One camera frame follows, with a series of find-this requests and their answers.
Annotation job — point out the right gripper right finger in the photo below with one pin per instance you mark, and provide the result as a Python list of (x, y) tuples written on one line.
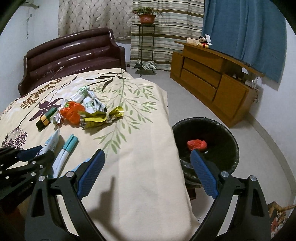
[(250, 220)]

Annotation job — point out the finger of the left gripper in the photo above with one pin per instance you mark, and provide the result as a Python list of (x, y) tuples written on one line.
[(27, 155), (15, 171)]

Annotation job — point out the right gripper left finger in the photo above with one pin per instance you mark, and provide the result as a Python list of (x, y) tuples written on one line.
[(44, 219)]

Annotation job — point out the teal white tube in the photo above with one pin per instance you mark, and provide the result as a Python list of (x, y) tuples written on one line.
[(63, 155), (51, 143)]

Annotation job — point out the green gold cylinder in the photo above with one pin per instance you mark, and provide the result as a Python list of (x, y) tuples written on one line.
[(44, 120)]

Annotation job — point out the small silver wrapper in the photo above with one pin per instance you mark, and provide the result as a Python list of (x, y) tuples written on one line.
[(57, 118)]

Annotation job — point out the orange plastic bag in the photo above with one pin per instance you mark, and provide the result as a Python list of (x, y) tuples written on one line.
[(71, 112)]

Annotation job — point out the yellow green wrapper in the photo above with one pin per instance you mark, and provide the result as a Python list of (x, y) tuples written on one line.
[(99, 118)]

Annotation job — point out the green white snack wrapper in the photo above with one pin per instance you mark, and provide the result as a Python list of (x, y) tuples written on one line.
[(88, 99)]

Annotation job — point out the red plastic bag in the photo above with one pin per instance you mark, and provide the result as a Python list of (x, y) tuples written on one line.
[(197, 144)]

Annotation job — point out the black lined trash bin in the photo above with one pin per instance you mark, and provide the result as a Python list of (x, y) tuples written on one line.
[(222, 148)]

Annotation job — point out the floral cushion wooden chair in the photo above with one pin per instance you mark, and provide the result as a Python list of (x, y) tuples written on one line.
[(282, 221)]

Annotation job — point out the floral beige table cloth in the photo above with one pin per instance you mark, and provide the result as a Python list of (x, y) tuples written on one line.
[(140, 193)]

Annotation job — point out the dark brown leather sofa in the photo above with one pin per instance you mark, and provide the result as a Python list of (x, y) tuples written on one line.
[(75, 53)]

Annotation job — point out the wooden sideboard cabinet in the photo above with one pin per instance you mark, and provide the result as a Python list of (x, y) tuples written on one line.
[(217, 80)]

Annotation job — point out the white router on cabinet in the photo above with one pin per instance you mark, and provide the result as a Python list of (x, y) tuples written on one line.
[(255, 83)]

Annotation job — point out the beige patterned curtain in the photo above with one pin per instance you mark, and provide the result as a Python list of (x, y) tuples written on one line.
[(76, 16)]

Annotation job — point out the checkered cloth on stand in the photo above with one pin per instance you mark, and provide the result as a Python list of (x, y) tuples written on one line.
[(146, 65)]

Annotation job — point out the black metal plant stand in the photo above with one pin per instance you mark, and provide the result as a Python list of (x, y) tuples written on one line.
[(145, 51)]

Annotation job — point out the potted plant red pot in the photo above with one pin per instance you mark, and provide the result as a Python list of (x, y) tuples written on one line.
[(146, 14)]

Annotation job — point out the mickey mouse plush toy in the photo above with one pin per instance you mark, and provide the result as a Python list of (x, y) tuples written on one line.
[(204, 41)]

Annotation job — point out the white box on cabinet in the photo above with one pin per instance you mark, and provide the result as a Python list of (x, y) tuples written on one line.
[(193, 41)]

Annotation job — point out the blue curtain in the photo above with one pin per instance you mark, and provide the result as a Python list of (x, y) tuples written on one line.
[(253, 32)]

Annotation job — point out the striped curtain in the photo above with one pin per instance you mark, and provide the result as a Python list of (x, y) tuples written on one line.
[(179, 20)]

